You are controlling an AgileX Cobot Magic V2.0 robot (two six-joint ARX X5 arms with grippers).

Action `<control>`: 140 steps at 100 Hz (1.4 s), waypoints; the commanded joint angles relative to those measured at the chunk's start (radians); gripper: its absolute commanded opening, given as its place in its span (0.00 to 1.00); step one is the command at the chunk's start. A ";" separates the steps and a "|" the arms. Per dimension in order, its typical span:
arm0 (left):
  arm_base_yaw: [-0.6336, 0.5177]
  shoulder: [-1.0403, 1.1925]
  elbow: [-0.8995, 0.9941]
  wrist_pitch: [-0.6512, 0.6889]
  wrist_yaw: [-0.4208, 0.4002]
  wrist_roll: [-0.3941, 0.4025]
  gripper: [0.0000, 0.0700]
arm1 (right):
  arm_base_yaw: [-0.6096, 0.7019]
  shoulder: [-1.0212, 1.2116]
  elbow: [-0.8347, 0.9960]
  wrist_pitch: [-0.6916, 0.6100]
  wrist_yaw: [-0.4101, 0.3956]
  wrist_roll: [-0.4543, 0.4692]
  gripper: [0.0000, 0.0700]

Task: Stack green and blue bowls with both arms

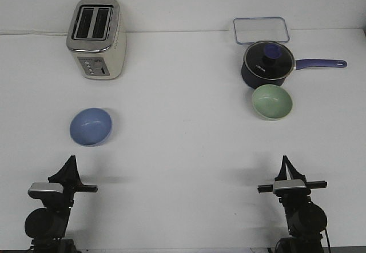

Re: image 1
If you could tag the glass pot lid blue knob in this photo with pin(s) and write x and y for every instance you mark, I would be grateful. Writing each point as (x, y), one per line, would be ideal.
(268, 53)

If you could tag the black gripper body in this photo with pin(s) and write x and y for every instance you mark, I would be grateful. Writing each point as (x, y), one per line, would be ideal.
(68, 191)
(295, 197)

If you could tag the clear blue-rimmed container lid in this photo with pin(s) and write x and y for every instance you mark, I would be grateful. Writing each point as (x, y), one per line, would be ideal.
(251, 30)

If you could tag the blue bowl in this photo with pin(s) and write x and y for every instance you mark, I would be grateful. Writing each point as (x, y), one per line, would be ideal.
(91, 127)

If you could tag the dark blue saucepan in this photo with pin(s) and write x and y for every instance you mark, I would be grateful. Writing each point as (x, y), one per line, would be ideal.
(260, 74)

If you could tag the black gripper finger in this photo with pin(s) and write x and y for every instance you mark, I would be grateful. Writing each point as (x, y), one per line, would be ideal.
(293, 172)
(66, 175)
(77, 179)
(283, 170)

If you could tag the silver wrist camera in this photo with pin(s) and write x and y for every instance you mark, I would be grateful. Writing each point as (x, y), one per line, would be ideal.
(286, 186)
(39, 190)

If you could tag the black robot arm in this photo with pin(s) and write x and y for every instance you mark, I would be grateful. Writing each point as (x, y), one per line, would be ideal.
(305, 220)
(47, 225)

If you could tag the silver two-slot toaster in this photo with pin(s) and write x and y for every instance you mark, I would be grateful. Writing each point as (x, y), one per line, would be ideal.
(97, 39)

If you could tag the green bowl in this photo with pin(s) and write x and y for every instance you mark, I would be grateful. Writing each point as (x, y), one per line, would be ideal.
(271, 102)

